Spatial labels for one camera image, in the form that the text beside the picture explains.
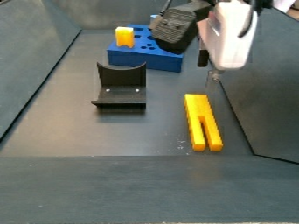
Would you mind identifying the blue shape sorting board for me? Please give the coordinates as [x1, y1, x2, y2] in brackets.
[106, 24, 182, 73]

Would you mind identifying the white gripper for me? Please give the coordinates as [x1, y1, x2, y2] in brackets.
[197, 0, 257, 88]

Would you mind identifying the black curved holder stand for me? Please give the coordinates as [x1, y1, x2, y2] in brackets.
[90, 63, 145, 109]

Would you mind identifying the yellow notched block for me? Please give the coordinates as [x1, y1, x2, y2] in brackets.
[116, 26, 134, 48]

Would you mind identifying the light blue cylinder peg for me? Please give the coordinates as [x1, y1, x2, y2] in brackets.
[149, 14, 157, 25]

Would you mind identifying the yellow double-square fork block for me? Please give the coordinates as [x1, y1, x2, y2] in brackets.
[184, 94, 222, 151]

